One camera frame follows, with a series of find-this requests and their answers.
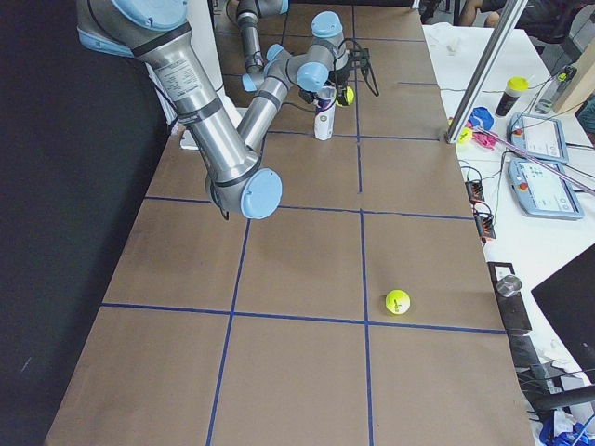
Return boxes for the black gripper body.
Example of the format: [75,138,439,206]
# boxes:
[298,88,318,104]
[332,50,372,93]

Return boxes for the clear tennis ball can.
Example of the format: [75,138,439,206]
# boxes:
[314,85,336,140]

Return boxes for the yellow tennis ball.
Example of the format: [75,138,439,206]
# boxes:
[336,85,355,107]
[385,289,411,315]

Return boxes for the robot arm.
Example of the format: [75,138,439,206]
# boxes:
[76,1,373,219]
[236,1,333,114]

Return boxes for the yellow tennis balls by cloth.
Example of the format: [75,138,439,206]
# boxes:
[456,120,473,144]

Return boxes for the pink and blue cloth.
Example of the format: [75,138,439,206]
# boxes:
[467,107,496,150]

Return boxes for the drink cup with yellow lid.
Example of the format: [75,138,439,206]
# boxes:
[495,76,529,117]

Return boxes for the black power strip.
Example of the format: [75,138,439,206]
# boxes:
[465,179,496,244]

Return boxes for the blue teach pendant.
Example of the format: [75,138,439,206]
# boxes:
[508,112,569,164]
[508,158,585,220]

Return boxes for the small metal cup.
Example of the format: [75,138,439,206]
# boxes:
[496,274,522,298]

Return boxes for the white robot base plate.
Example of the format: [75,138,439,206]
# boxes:
[179,127,201,151]

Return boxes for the aluminium frame post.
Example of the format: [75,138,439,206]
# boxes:
[444,0,528,144]

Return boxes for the green handled reacher stick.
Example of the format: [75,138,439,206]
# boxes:
[469,120,595,194]

